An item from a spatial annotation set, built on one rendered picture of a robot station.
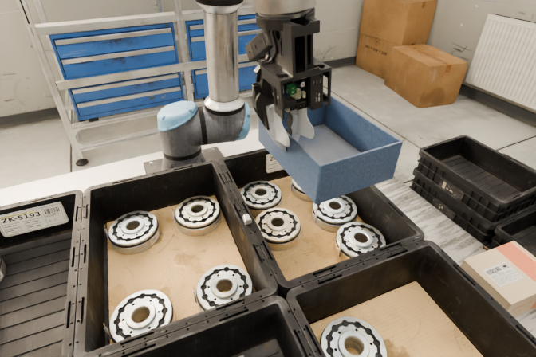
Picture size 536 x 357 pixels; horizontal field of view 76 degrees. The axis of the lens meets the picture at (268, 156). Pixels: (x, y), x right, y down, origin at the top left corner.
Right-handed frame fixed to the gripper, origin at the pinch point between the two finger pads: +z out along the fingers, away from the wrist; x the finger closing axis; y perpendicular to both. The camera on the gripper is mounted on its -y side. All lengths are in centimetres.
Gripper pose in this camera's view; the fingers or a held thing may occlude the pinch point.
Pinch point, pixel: (285, 140)
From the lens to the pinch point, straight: 54.2
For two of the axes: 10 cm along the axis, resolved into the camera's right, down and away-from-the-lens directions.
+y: 4.1, 5.2, -7.5
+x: 9.1, -3.0, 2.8
